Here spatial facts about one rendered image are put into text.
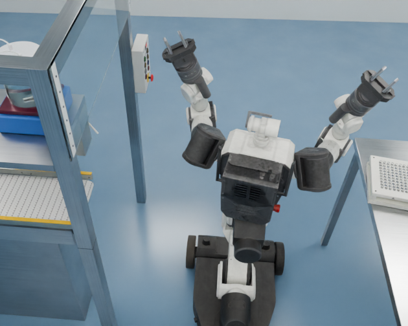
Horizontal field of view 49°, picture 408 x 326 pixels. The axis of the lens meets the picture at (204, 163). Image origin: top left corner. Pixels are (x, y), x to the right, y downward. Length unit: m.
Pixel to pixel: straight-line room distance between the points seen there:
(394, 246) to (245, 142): 0.78
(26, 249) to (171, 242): 1.06
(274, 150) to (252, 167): 0.13
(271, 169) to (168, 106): 2.40
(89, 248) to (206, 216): 1.35
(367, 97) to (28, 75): 1.06
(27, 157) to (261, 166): 0.79
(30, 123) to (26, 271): 0.97
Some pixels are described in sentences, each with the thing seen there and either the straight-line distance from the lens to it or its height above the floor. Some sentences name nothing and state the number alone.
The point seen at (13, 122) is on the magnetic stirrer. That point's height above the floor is 1.43.
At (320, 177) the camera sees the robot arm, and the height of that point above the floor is 1.25.
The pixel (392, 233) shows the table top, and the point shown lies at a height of 0.90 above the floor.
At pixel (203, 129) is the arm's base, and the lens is 1.68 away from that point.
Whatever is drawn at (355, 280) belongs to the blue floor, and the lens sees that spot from 2.99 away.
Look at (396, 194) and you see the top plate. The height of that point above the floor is 0.97.
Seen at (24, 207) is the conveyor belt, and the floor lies 0.94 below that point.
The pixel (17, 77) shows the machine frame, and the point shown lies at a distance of 1.32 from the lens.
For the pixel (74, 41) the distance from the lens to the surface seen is 1.47.
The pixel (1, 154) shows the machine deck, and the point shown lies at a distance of 1.61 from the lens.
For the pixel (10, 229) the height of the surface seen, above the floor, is 0.91.
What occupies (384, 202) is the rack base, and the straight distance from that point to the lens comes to 2.14.
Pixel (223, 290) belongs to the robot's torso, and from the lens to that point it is 2.40.
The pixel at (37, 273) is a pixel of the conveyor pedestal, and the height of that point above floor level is 0.49.
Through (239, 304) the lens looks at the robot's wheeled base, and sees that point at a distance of 2.34.
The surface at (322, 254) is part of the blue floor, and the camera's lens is 3.02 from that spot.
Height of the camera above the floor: 2.44
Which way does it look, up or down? 46 degrees down
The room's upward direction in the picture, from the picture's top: 3 degrees clockwise
